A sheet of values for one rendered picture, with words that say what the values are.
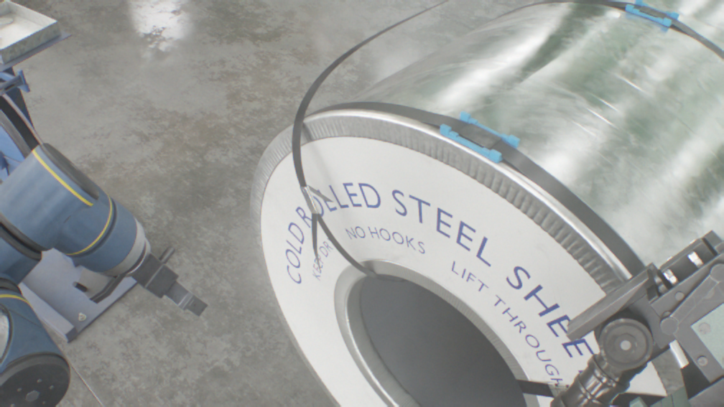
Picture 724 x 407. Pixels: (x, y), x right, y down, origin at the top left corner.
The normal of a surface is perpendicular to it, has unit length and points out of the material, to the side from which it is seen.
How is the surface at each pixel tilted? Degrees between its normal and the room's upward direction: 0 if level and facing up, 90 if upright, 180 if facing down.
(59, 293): 0
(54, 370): 87
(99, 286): 25
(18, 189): 30
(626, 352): 58
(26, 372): 83
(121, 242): 82
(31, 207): 52
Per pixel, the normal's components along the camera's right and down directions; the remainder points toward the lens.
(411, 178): -0.70, 0.48
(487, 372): -0.09, -0.79
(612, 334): -0.41, 0.12
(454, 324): 0.33, -0.43
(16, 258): 0.63, 0.44
